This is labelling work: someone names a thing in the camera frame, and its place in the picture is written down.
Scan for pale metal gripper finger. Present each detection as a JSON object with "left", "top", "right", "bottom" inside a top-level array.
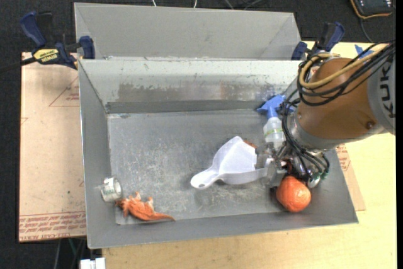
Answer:
[
  {"left": 256, "top": 157, "right": 278, "bottom": 172},
  {"left": 255, "top": 142, "right": 276, "bottom": 164}
]

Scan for blue and clear spray bottle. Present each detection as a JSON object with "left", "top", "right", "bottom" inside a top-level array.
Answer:
[{"left": 256, "top": 94, "right": 287, "bottom": 146}]

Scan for orange ball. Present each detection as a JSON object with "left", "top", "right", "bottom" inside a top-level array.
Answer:
[{"left": 276, "top": 175, "right": 312, "bottom": 213}]

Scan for white plastic scoop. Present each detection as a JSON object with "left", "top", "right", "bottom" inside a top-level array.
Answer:
[{"left": 190, "top": 135, "right": 270, "bottom": 190}]

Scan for grey metal bin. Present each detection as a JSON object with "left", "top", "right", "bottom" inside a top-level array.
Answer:
[{"left": 74, "top": 2, "right": 360, "bottom": 249}]

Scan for orange toy dinosaur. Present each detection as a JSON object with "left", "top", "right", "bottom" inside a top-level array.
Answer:
[{"left": 115, "top": 192, "right": 176, "bottom": 223}]

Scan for small clear glass jar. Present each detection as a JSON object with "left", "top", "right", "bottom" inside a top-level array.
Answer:
[{"left": 99, "top": 176, "right": 123, "bottom": 202}]

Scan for brown cardboard board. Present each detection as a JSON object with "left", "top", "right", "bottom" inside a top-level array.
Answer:
[{"left": 18, "top": 52, "right": 366, "bottom": 243}]

